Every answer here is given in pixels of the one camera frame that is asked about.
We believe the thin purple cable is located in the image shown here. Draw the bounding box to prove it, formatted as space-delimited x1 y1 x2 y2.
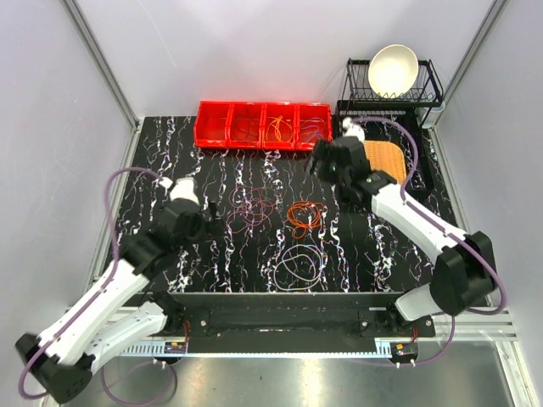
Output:
300 116 331 143

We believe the yellow cable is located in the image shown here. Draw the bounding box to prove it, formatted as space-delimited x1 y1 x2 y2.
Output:
266 114 294 143

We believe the orange cable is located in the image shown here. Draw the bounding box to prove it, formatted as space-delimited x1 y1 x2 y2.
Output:
286 201 328 239

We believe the white cable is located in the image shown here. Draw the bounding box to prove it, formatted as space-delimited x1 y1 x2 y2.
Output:
273 244 327 293

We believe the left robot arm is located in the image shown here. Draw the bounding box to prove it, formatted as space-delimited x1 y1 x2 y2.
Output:
15 198 224 404

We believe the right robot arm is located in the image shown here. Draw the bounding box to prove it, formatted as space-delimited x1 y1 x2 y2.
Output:
305 137 497 337

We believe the red bin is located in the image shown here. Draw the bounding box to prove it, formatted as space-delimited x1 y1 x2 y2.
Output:
230 102 264 149
193 101 232 148
295 104 332 151
262 103 297 151

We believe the black tray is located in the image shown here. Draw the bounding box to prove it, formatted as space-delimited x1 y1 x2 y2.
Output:
333 99 438 203

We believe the white cup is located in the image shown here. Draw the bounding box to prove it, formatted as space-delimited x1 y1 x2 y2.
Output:
421 102 446 129

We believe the white bowl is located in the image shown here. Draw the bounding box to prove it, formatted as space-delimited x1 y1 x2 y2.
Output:
368 44 419 98

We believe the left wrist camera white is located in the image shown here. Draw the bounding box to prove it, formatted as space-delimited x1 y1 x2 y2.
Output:
159 177 200 205

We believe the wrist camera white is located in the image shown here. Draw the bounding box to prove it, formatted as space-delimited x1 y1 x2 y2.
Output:
159 177 200 205
342 117 366 142

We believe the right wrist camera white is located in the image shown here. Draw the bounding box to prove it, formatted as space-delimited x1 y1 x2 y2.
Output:
342 117 366 142

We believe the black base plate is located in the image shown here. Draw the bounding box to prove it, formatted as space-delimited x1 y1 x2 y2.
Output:
133 292 438 340

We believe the black wire dish rack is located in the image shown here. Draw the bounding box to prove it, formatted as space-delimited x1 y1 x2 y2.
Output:
342 59 443 110

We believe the grey slotted cable duct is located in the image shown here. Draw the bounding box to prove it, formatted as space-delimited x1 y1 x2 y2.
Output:
120 337 407 359

